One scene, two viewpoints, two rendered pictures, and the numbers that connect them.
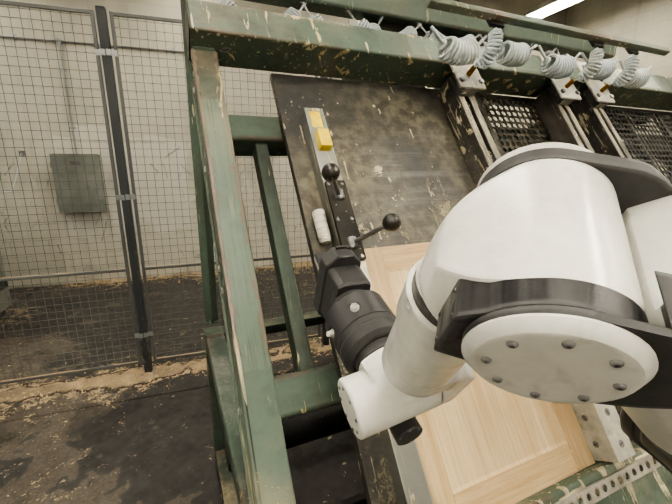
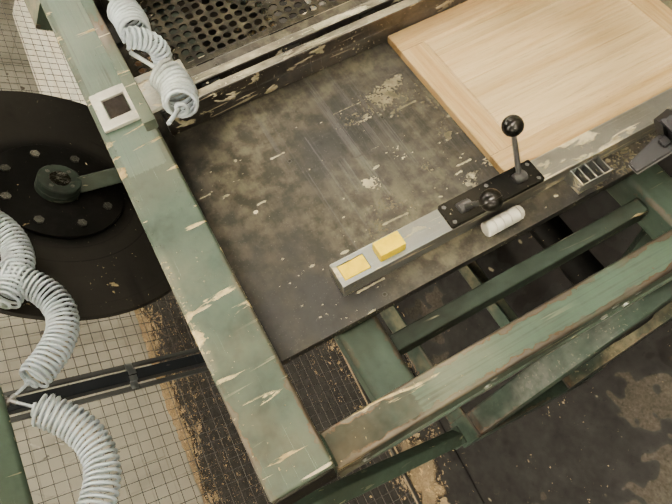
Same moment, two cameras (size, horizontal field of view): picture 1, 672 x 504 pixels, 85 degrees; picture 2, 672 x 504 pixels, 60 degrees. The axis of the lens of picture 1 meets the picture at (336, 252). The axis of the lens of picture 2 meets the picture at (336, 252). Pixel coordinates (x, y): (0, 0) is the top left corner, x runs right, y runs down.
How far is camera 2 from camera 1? 0.84 m
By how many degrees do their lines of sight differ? 30
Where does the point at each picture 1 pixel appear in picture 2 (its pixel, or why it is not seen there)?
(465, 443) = (643, 48)
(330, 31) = (198, 281)
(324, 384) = (652, 181)
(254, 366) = not seen: outside the picture
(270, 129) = (369, 335)
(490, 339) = not seen: outside the picture
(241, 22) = (270, 404)
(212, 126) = (461, 379)
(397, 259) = (494, 134)
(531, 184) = not seen: outside the picture
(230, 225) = (583, 303)
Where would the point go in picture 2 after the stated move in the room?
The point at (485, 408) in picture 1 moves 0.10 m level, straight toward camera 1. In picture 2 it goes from (601, 35) to (650, 29)
